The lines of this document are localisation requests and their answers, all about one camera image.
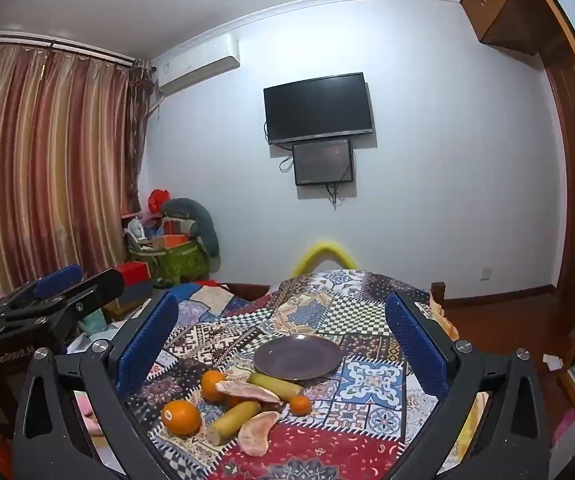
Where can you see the green patterned box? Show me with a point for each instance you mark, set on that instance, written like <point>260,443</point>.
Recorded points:
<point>185,262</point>

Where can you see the white wall socket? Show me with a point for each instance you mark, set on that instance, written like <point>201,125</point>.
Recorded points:
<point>487,273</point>

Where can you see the orange box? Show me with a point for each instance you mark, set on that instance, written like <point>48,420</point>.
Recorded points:
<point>175,241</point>

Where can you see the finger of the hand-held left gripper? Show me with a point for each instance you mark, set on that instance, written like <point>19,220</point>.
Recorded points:
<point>57,280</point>
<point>92,292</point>

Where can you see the red box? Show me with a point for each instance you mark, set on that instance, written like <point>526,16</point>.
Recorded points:
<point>135,273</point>

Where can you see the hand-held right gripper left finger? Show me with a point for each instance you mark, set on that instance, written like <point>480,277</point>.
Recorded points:
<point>147,347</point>

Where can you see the curtain rail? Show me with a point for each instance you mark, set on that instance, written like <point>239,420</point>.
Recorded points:
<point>57,47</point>

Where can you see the small black wall monitor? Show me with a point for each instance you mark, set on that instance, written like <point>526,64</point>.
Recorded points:
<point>323,162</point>

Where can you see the striped red curtain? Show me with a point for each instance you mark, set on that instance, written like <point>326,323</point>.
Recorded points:
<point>42,160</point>

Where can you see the wooden wardrobe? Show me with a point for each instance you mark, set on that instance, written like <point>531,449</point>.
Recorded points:
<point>497,0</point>

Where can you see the yellow foam tube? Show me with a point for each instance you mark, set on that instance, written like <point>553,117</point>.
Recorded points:
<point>323,250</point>

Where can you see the peeled pomelo segment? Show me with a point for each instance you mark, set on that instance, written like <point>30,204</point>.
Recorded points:
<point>247,391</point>
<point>257,432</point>

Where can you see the purple round plate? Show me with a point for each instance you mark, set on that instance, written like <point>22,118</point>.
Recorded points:
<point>297,357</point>

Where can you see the teal soft item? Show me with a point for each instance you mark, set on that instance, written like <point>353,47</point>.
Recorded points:
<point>91,320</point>

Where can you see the white air conditioner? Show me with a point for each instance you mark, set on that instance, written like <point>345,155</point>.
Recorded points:
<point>197,65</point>

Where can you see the yellow-green sugarcane piece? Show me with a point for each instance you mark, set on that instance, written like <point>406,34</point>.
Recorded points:
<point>232,421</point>
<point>280,386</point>

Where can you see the red bag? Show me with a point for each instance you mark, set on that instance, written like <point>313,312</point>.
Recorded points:
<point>158,200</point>

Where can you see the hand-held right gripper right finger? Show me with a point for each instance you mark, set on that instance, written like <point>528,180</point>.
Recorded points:
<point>415,350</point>

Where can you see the white paper scrap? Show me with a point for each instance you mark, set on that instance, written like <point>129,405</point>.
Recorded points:
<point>552,361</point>

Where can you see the large orange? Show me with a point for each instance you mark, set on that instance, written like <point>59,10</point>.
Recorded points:
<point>181,416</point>

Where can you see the blue box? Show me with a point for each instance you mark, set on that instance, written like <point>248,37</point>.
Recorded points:
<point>135,294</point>

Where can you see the large black wall television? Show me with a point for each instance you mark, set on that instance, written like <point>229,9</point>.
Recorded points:
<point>317,107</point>

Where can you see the patchwork printed blanket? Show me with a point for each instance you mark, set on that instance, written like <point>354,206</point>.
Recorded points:
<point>367,410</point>

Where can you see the small tangerine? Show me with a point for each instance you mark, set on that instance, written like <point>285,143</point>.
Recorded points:
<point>300,405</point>

